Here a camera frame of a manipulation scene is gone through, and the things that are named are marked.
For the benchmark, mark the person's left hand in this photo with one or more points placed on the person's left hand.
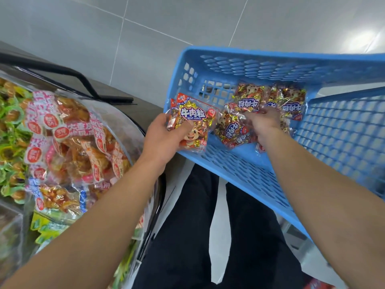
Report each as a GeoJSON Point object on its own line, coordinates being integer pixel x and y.
{"type": "Point", "coordinates": [161, 144]}

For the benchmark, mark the person's right hand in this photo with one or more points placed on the person's right hand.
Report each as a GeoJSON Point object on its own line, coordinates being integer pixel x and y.
{"type": "Point", "coordinates": [266, 124]}

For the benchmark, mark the handful of red snack packets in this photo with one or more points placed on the handful of red snack packets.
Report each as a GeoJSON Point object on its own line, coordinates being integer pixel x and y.
{"type": "Point", "coordinates": [195, 117]}

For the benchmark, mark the blue plastic shopping basket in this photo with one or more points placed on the blue plastic shopping basket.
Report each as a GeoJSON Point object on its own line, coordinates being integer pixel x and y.
{"type": "Point", "coordinates": [355, 141]}

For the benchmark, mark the clear acrylic snack shelves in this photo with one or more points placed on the clear acrylic snack shelves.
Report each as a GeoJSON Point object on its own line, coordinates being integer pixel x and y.
{"type": "Point", "coordinates": [9, 243]}

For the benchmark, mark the person's left forearm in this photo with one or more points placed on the person's left forearm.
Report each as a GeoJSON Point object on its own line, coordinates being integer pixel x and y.
{"type": "Point", "coordinates": [84, 237]}

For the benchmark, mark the person's right forearm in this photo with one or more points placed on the person's right forearm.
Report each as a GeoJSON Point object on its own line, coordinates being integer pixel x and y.
{"type": "Point", "coordinates": [331, 201]}

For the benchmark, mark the person's black clothing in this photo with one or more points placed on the person's black clothing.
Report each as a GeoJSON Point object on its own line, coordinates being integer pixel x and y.
{"type": "Point", "coordinates": [180, 243]}

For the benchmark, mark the pile of pink-label meat packets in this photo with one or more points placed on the pile of pink-label meat packets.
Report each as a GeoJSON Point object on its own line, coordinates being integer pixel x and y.
{"type": "Point", "coordinates": [72, 153]}

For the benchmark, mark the black pole rod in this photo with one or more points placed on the black pole rod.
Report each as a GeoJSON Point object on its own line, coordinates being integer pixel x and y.
{"type": "Point", "coordinates": [60, 72]}

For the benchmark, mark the pile of green egg packets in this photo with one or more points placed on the pile of green egg packets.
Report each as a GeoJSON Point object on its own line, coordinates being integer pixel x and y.
{"type": "Point", "coordinates": [12, 141]}

